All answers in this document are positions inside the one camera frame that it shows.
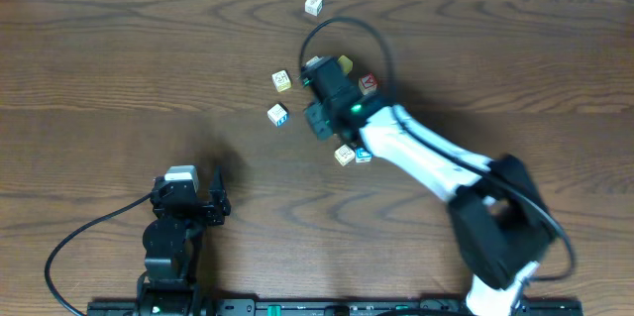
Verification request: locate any cream block with red drawing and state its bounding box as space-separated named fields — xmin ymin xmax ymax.
xmin=334 ymin=145 xmax=356 ymax=166

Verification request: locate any white block red side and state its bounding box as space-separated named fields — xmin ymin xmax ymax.
xmin=355 ymin=148 xmax=372 ymax=163

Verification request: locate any white block blue side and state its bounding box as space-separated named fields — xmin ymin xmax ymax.
xmin=266 ymin=103 xmax=288 ymax=127

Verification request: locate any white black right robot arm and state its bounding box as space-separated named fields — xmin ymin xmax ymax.
xmin=304 ymin=93 xmax=561 ymax=315

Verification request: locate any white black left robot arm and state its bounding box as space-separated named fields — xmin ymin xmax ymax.
xmin=133 ymin=165 xmax=231 ymax=316

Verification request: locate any red letter A block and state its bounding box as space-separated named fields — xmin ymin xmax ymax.
xmin=359 ymin=73 xmax=378 ymax=95

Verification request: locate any yellow topped wooden block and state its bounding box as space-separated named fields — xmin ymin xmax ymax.
xmin=338 ymin=55 xmax=354 ymax=74

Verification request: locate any white block teal side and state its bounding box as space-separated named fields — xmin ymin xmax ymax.
xmin=305 ymin=56 xmax=321 ymax=67

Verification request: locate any cream block yellow side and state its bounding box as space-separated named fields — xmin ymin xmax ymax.
xmin=271 ymin=70 xmax=292 ymax=92

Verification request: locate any white block at far top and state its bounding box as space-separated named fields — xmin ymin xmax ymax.
xmin=304 ymin=0 xmax=323 ymax=16

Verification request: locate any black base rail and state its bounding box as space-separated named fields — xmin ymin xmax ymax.
xmin=87 ymin=298 xmax=583 ymax=316

